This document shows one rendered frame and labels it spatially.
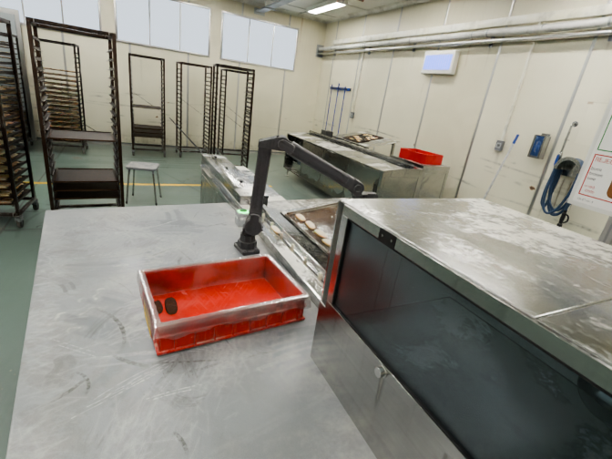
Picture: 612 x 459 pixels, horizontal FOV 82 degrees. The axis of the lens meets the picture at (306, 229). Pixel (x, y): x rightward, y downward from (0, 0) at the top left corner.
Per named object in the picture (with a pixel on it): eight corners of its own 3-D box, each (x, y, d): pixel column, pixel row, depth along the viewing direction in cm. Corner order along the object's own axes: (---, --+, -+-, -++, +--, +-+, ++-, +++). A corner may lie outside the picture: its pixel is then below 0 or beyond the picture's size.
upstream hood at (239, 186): (201, 161, 313) (201, 152, 310) (221, 162, 321) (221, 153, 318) (239, 207, 210) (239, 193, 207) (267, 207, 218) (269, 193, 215)
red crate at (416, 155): (397, 156, 512) (400, 147, 508) (414, 157, 530) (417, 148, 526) (423, 164, 473) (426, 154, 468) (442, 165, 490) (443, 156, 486)
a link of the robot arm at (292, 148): (274, 144, 153) (275, 148, 143) (280, 133, 151) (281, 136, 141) (355, 191, 164) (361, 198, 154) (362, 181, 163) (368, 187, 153)
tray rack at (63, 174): (53, 239, 319) (23, 15, 255) (56, 217, 365) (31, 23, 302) (127, 233, 350) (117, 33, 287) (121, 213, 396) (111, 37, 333)
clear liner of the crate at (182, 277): (136, 294, 118) (135, 268, 115) (267, 273, 144) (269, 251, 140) (153, 360, 92) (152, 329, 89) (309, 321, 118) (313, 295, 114)
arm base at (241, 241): (233, 245, 166) (242, 256, 157) (234, 229, 163) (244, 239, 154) (249, 243, 171) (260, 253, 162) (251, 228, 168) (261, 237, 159)
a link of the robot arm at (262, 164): (258, 129, 150) (257, 132, 140) (290, 136, 152) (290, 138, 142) (244, 226, 165) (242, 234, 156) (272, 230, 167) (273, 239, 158)
